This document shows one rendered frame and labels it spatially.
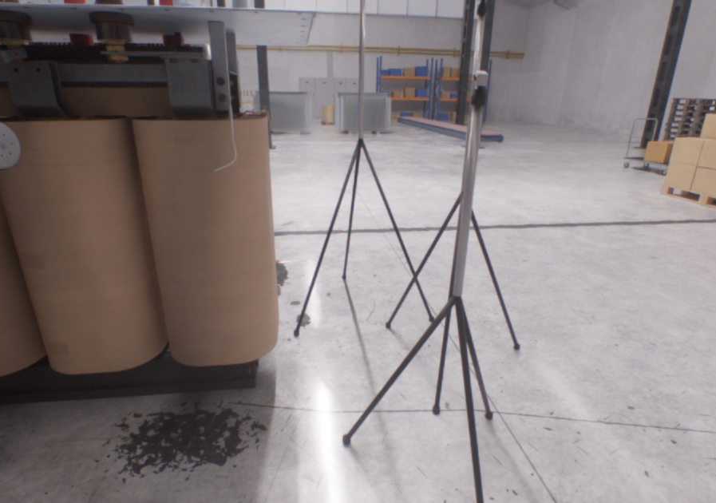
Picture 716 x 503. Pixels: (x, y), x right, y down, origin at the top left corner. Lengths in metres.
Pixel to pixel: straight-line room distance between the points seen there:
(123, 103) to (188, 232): 0.46
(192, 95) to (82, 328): 0.88
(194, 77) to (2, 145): 0.52
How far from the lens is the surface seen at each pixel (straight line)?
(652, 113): 13.48
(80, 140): 1.50
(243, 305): 1.53
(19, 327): 1.91
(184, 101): 1.41
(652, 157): 8.82
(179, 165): 1.40
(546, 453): 1.72
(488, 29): 10.71
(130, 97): 1.56
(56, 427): 1.97
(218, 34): 1.47
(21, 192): 1.60
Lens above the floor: 1.15
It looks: 21 degrees down
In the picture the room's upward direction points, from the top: 1 degrees clockwise
